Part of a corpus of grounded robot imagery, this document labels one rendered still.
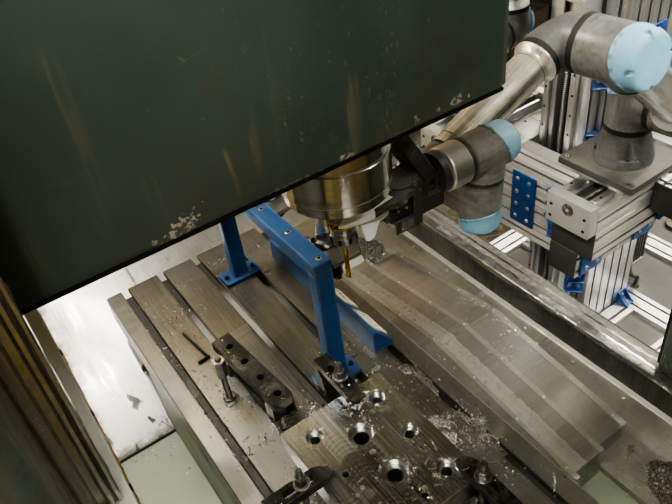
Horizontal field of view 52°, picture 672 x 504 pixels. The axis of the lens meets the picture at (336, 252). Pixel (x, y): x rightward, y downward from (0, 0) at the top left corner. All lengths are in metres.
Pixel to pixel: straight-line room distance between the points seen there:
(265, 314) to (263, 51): 1.05
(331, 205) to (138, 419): 1.10
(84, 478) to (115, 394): 1.16
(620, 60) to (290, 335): 0.89
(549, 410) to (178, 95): 1.23
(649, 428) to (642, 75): 0.81
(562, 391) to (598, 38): 0.81
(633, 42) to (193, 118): 0.87
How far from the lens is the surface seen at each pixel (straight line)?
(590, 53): 1.37
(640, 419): 1.77
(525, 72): 1.37
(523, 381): 1.70
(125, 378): 1.91
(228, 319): 1.67
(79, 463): 0.73
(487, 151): 1.12
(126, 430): 1.86
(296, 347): 1.57
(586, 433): 1.66
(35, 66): 0.62
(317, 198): 0.90
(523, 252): 2.87
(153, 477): 1.79
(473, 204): 1.18
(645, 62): 1.36
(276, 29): 0.69
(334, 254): 1.29
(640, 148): 1.85
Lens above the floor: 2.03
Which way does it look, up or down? 39 degrees down
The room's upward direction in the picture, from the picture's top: 8 degrees counter-clockwise
